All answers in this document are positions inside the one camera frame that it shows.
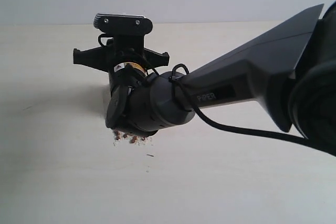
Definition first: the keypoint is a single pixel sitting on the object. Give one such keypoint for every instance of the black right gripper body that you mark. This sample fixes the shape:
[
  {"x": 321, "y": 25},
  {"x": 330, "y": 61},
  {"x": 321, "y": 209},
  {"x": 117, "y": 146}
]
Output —
[{"x": 124, "y": 49}]

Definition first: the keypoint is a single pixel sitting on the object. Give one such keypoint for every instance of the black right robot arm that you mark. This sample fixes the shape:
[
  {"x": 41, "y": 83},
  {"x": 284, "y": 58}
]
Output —
[{"x": 289, "y": 70}]

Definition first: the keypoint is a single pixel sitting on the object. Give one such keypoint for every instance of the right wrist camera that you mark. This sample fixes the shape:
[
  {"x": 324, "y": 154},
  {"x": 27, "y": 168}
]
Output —
[{"x": 122, "y": 24}]

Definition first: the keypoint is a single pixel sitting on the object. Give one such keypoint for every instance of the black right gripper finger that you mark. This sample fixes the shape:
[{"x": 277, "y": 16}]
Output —
[
  {"x": 95, "y": 58},
  {"x": 156, "y": 59}
]

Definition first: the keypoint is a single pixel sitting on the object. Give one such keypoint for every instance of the red beans and rice pile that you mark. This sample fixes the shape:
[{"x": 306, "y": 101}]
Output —
[{"x": 120, "y": 137}]

